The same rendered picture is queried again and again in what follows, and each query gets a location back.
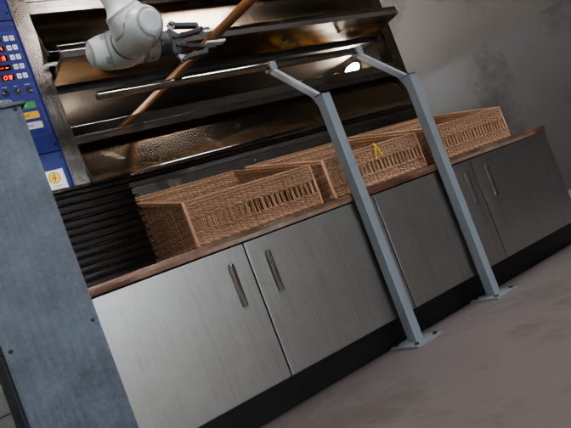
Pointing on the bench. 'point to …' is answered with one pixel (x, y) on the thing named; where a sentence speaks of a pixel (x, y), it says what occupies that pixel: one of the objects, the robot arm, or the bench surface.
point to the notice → (57, 179)
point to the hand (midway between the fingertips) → (212, 36)
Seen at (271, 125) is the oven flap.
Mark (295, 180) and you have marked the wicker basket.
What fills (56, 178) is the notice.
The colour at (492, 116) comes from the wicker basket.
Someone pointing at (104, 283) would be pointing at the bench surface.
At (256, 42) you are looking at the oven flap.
